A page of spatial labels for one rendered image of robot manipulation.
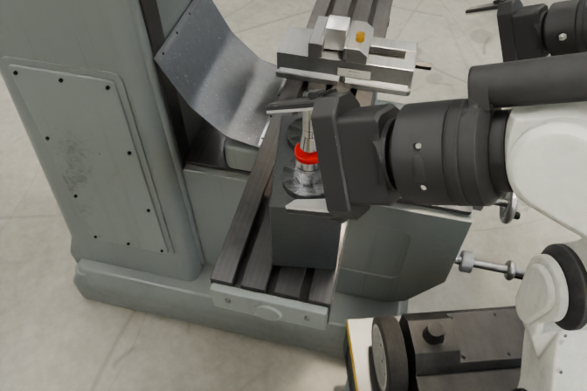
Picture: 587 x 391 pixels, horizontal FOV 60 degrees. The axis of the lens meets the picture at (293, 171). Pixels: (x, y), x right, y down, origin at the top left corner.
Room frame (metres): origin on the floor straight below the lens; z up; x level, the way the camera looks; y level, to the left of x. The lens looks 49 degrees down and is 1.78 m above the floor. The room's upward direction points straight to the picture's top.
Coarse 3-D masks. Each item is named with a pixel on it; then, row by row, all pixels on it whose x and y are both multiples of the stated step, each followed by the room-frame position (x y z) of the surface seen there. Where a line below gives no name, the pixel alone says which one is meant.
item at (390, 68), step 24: (288, 48) 1.09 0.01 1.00; (312, 48) 1.05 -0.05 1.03; (384, 48) 1.09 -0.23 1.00; (408, 48) 1.08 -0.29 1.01; (288, 72) 1.06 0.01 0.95; (312, 72) 1.05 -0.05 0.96; (336, 72) 1.04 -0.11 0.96; (360, 72) 1.02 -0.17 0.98; (384, 72) 1.01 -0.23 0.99; (408, 72) 0.99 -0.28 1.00
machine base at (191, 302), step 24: (96, 264) 0.93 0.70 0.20; (96, 288) 0.87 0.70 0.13; (120, 288) 0.86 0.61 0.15; (144, 288) 0.85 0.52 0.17; (168, 288) 0.84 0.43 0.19; (192, 288) 0.84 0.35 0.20; (168, 312) 0.81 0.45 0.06; (192, 312) 0.79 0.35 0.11; (216, 312) 0.78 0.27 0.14; (240, 312) 0.77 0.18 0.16; (336, 312) 0.75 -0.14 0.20; (360, 312) 0.75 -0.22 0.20; (384, 312) 0.75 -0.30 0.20; (264, 336) 0.73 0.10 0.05; (288, 336) 0.71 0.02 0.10; (312, 336) 0.70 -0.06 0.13; (336, 336) 0.69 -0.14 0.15
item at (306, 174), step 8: (296, 160) 0.54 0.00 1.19; (296, 168) 0.54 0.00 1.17; (304, 168) 0.53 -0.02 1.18; (312, 168) 0.53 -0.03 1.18; (296, 176) 0.54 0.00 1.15; (304, 176) 0.53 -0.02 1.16; (312, 176) 0.53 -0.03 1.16; (320, 176) 0.54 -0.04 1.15; (304, 184) 0.53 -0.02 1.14; (312, 184) 0.53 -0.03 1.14
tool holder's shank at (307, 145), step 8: (304, 96) 0.55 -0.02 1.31; (304, 112) 0.54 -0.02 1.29; (304, 120) 0.54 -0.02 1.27; (304, 128) 0.54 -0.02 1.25; (312, 128) 0.54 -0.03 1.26; (304, 136) 0.54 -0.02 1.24; (312, 136) 0.54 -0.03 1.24; (304, 144) 0.54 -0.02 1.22; (312, 144) 0.54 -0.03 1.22; (304, 152) 0.54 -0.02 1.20; (312, 152) 0.54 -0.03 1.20
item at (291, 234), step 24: (288, 120) 0.69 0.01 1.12; (288, 144) 0.63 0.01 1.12; (288, 168) 0.56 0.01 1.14; (288, 192) 0.52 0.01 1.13; (312, 192) 0.51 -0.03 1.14; (288, 216) 0.49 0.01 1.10; (312, 216) 0.49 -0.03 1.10; (288, 240) 0.49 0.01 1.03; (312, 240) 0.49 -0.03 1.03; (336, 240) 0.49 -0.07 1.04; (288, 264) 0.49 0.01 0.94; (312, 264) 0.49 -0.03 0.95
